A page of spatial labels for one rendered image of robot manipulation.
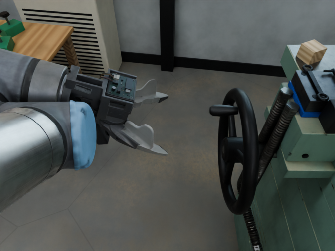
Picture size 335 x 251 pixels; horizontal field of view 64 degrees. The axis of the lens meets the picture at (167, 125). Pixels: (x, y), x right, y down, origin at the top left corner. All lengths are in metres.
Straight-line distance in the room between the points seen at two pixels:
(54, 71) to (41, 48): 1.11
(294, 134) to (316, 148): 0.05
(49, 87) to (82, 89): 0.05
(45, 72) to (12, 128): 0.22
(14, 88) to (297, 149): 0.50
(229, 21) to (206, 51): 0.28
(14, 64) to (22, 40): 1.20
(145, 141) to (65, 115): 0.18
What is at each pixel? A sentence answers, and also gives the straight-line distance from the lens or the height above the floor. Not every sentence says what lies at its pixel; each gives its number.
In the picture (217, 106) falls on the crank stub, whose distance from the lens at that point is 0.56.
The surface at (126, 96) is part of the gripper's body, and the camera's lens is 0.46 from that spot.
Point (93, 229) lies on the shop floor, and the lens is 1.45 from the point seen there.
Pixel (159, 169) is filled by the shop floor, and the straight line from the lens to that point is 1.55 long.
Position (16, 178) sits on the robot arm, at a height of 1.14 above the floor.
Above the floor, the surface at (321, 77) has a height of 1.00.
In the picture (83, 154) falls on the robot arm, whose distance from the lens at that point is 0.34.
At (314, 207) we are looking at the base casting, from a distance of 0.71.
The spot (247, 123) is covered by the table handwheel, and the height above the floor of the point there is 0.95.
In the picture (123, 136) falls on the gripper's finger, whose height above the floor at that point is 0.95.
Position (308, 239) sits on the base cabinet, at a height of 0.68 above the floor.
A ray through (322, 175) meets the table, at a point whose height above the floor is 0.85.
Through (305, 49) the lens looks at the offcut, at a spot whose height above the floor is 0.93.
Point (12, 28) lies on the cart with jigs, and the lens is 1.73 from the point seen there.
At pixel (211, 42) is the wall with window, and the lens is 2.05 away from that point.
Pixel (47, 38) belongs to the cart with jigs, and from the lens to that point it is 1.65.
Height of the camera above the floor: 1.33
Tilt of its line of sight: 50 degrees down
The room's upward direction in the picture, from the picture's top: straight up
